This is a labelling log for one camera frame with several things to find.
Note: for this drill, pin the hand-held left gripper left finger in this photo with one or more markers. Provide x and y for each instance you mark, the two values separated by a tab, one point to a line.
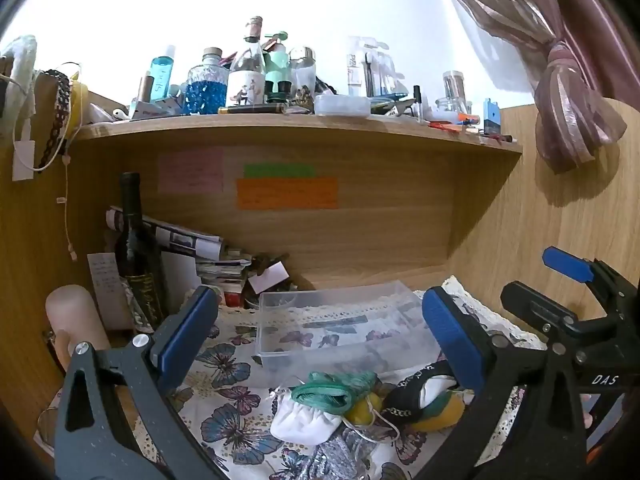
187	330

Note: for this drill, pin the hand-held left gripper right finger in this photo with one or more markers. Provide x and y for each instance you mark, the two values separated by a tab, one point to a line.
452	340

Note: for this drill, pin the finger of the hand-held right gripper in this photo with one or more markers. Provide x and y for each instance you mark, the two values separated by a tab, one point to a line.
537	306
567	264

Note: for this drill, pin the yellow green plush toy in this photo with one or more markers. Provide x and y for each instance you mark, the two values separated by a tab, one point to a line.
442	410

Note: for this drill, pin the clear plastic storage box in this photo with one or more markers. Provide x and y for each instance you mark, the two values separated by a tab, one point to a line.
340	325

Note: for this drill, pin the yellow soft ball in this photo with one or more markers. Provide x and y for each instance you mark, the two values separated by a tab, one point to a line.
361	410

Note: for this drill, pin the green fabric pouch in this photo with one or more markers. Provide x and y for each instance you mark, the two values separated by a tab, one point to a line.
330	392

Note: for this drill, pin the silver sequin pouch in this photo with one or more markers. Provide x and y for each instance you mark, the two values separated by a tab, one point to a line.
340	452

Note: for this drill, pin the person's right hand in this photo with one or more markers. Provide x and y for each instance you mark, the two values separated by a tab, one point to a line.
587	412

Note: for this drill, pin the stack of booklets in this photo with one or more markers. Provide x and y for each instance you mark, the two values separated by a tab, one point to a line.
220	272

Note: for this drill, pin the dark wine bottle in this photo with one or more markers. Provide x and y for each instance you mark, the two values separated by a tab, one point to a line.
135	260

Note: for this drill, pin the rolled magazine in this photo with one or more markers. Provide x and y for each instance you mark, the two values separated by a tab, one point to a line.
185	240

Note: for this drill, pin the white handwritten paper note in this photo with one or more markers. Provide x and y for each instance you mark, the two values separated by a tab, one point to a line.
106	290

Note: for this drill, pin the butterfly print tablecloth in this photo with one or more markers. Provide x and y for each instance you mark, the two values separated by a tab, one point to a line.
235	410

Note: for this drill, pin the white paper tag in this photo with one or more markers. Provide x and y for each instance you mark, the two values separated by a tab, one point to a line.
270	277

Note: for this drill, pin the pink pillar candle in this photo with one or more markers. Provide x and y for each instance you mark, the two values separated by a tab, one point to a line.
75	312

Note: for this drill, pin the pink sticky note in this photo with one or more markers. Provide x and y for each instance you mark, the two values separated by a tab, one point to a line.
191	171

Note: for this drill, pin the small blue box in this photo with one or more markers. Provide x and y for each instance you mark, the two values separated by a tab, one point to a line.
492	117

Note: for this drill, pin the orange sticky note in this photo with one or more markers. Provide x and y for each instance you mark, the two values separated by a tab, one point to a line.
287	193

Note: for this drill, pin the green sticky note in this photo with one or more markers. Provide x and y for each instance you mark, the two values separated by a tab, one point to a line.
280	170

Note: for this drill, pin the orange scissors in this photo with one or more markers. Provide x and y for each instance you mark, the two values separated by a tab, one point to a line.
442	124

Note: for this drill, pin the pink striped curtain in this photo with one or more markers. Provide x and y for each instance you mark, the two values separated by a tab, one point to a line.
560	60

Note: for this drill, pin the clear glass jar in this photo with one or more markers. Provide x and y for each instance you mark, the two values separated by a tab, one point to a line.
454	91

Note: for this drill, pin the small black bottle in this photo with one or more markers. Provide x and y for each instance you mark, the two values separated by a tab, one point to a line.
417	102

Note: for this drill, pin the wooden shelf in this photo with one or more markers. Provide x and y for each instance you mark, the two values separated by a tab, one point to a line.
300	132

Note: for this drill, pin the brown pen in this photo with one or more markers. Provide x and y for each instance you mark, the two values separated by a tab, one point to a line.
252	109

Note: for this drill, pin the white hanging label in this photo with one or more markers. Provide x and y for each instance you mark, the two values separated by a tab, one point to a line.
23	160

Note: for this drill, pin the blue bead glass bottle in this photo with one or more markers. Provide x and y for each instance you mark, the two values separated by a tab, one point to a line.
205	92

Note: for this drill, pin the brown tube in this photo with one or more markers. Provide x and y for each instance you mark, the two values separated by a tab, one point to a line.
145	90

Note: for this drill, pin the yellow tape roll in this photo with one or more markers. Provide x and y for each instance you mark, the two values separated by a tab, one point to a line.
80	105

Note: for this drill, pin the blue liquid bottle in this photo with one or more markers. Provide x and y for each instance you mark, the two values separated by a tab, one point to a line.
161	77

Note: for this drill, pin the black lace band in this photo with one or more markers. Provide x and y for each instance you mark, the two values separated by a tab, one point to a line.
59	110

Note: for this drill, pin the clear plastic case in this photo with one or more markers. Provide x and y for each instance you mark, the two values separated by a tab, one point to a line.
342	104

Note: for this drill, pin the clear bottle with picture label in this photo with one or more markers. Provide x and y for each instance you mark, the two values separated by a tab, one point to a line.
247	75

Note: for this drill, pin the clear blister packages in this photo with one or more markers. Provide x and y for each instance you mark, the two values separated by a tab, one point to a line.
375	67

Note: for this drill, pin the mint green bottle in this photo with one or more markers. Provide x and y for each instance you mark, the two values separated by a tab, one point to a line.
277	67

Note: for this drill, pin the glass jar with silver lid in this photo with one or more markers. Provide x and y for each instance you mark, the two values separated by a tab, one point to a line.
302	70

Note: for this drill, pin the white fluffy cloth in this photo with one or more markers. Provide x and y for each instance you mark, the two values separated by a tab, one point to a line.
20	72

